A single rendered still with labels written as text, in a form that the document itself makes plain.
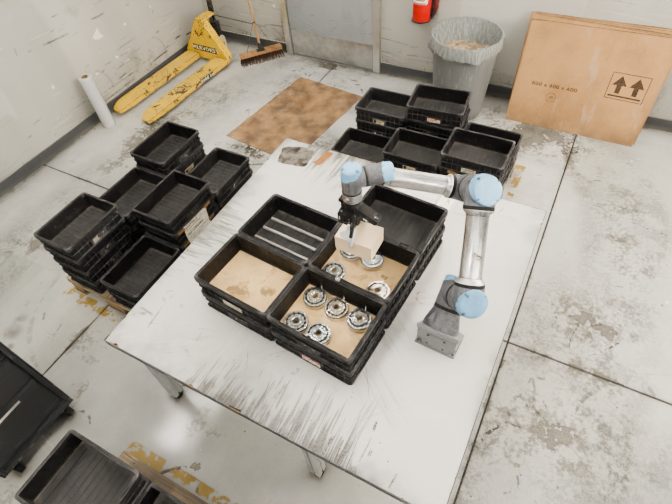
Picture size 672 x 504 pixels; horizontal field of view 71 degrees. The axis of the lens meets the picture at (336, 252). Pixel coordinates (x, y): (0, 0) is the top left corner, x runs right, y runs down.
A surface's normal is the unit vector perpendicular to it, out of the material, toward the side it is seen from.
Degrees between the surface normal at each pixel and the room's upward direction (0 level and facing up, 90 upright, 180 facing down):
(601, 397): 0
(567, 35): 82
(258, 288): 0
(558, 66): 79
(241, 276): 0
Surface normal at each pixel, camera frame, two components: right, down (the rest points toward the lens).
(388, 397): -0.07, -0.63
